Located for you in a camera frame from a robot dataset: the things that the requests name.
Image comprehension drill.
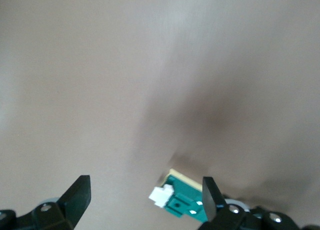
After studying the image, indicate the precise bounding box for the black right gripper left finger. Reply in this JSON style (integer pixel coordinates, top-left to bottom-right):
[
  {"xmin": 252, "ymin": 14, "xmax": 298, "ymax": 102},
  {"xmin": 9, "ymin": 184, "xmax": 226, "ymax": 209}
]
[{"xmin": 0, "ymin": 175, "xmax": 91, "ymax": 230}]

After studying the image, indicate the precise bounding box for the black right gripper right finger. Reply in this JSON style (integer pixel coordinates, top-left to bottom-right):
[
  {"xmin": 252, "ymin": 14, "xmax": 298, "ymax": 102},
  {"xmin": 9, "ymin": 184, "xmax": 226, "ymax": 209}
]
[{"xmin": 199, "ymin": 176, "xmax": 320, "ymax": 230}]

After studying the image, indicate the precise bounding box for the green terminal block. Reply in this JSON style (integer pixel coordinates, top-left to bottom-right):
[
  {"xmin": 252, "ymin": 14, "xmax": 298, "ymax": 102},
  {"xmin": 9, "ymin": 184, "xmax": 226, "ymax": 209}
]
[{"xmin": 148, "ymin": 168, "xmax": 209, "ymax": 219}]

